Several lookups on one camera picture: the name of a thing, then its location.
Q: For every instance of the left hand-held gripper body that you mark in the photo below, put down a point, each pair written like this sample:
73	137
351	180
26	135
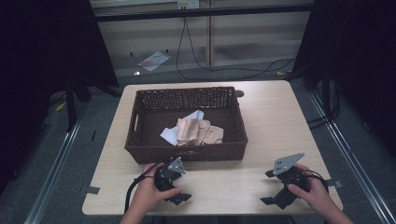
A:
166	180

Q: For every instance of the beige cloth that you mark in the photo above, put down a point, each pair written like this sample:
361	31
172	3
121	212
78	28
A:
196	130

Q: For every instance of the black metal stand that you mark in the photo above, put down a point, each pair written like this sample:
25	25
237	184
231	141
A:
71	105

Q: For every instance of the black curtain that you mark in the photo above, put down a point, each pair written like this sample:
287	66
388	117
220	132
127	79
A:
46	46
364	46

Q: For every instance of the person's left hand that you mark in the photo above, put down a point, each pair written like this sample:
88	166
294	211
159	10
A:
148	194

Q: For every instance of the brown woven basket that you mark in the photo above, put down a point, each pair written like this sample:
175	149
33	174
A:
186	99

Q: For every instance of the black horizontal bar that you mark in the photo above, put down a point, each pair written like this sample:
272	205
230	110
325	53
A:
202	13

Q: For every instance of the paper sheet with red print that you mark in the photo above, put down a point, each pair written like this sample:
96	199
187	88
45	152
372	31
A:
153	61

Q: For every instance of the white cloth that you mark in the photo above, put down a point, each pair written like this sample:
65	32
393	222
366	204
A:
169	134

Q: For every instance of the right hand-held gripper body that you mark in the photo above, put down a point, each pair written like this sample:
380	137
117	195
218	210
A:
291	179

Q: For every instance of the white wall power outlet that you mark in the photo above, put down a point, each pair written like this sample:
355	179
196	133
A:
188	3

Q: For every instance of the metal floor rail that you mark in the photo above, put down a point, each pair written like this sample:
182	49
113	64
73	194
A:
355	165
53	174

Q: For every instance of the yellow tape scrap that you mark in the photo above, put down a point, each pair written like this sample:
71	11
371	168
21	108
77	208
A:
60	106
280	73

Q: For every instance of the person's right hand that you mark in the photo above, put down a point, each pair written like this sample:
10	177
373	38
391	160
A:
314	194

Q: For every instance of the grey tape piece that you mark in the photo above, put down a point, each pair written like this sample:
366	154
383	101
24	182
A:
92	190
334	184

